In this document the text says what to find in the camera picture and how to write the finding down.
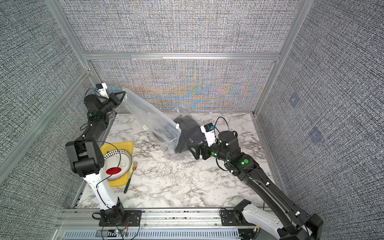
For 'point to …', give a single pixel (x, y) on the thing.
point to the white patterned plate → (117, 163)
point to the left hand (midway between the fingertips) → (127, 89)
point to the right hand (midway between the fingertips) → (195, 140)
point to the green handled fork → (134, 166)
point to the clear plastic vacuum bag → (150, 119)
